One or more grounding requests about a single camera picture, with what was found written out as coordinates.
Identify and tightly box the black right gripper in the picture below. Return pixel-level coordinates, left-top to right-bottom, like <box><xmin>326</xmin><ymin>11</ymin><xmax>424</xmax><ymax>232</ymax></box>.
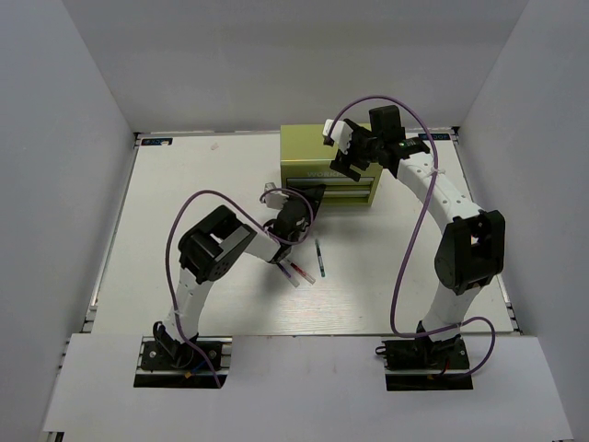
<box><xmin>331</xmin><ymin>122</ymin><xmax>384</xmax><ymax>181</ymax></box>

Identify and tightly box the green bottom drawer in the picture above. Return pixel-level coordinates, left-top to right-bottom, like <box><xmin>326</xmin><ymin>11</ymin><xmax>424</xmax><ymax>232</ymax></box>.
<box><xmin>322</xmin><ymin>189</ymin><xmax>371</xmax><ymax>206</ymax></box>

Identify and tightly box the green drawer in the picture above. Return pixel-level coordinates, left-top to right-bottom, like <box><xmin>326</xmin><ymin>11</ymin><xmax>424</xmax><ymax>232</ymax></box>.
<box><xmin>284</xmin><ymin>177</ymin><xmax>374</xmax><ymax>190</ymax></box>
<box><xmin>322</xmin><ymin>189</ymin><xmax>371</xmax><ymax>206</ymax></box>

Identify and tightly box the green top drawer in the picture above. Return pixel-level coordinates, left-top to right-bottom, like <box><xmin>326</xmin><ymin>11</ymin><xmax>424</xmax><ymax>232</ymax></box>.
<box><xmin>284</xmin><ymin>177</ymin><xmax>374</xmax><ymax>190</ymax></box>

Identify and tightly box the green capped clear pen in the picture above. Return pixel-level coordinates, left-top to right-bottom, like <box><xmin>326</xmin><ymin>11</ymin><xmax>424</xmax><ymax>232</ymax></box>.
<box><xmin>314</xmin><ymin>238</ymin><xmax>326</xmax><ymax>278</ymax></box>

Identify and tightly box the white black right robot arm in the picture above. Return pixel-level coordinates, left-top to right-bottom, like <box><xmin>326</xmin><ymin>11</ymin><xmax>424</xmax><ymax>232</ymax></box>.
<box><xmin>323</xmin><ymin>105</ymin><xmax>505</xmax><ymax>369</ymax></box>

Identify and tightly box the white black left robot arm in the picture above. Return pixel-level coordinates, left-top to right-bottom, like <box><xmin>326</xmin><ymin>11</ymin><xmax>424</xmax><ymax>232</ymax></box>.
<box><xmin>153</xmin><ymin>184</ymin><xmax>326</xmax><ymax>368</ymax></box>

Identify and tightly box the green metal tool chest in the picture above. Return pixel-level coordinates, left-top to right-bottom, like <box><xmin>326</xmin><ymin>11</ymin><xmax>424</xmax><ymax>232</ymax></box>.
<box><xmin>280</xmin><ymin>124</ymin><xmax>382</xmax><ymax>204</ymax></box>

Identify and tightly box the red ink clear pen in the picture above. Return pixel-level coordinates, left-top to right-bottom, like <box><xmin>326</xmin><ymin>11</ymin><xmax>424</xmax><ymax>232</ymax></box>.
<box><xmin>286</xmin><ymin>259</ymin><xmax>316</xmax><ymax>285</ymax></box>

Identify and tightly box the blue right corner label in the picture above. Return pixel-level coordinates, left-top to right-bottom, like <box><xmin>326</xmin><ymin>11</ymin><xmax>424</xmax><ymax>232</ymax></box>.
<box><xmin>419</xmin><ymin>133</ymin><xmax>451</xmax><ymax>141</ymax></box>

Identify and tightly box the blue corner label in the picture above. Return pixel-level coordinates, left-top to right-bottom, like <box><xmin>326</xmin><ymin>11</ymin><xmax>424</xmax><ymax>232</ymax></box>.
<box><xmin>419</xmin><ymin>133</ymin><xmax>451</xmax><ymax>141</ymax></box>
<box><xmin>141</xmin><ymin>137</ymin><xmax>173</xmax><ymax>146</ymax></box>

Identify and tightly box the purple ink clear pen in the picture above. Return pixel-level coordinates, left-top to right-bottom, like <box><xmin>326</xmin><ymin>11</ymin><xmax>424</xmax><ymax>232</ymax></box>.
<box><xmin>277</xmin><ymin>263</ymin><xmax>299</xmax><ymax>287</ymax></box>

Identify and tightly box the blue left corner label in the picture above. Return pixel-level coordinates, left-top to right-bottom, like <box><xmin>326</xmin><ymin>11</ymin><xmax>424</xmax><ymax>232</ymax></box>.
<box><xmin>141</xmin><ymin>137</ymin><xmax>173</xmax><ymax>146</ymax></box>

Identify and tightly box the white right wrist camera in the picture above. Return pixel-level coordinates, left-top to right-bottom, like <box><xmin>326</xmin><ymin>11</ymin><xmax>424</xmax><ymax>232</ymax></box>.
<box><xmin>322</xmin><ymin>119</ymin><xmax>352</xmax><ymax>155</ymax></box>

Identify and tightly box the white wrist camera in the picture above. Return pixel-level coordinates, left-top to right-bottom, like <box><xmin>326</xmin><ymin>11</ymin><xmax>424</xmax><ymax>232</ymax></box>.
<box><xmin>322</xmin><ymin>119</ymin><xmax>352</xmax><ymax>155</ymax></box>
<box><xmin>260</xmin><ymin>182</ymin><xmax>288</xmax><ymax>210</ymax></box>

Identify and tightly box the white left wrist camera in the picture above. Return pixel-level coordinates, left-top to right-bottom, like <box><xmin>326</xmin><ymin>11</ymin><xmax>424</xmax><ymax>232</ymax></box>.
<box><xmin>260</xmin><ymin>182</ymin><xmax>288</xmax><ymax>210</ymax></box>

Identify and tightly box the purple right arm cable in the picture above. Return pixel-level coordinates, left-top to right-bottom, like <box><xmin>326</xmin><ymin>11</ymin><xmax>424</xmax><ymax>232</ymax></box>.
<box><xmin>329</xmin><ymin>95</ymin><xmax>497</xmax><ymax>379</ymax></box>

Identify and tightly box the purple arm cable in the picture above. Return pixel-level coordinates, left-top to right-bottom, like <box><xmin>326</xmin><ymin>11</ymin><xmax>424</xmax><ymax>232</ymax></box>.
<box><xmin>166</xmin><ymin>188</ymin><xmax>318</xmax><ymax>387</ymax></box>
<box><xmin>329</xmin><ymin>95</ymin><xmax>497</xmax><ymax>379</ymax></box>

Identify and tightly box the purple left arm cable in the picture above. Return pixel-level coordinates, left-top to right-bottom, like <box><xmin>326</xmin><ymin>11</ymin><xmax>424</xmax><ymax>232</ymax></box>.
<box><xmin>166</xmin><ymin>188</ymin><xmax>318</xmax><ymax>387</ymax></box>

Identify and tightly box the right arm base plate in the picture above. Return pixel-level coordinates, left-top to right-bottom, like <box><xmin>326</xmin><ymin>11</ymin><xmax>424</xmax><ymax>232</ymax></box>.
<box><xmin>375</xmin><ymin>336</ymin><xmax>473</xmax><ymax>391</ymax></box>

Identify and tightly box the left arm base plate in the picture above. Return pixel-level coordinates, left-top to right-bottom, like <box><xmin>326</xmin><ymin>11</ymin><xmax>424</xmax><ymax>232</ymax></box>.
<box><xmin>133</xmin><ymin>337</ymin><xmax>233</xmax><ymax>390</ymax></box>

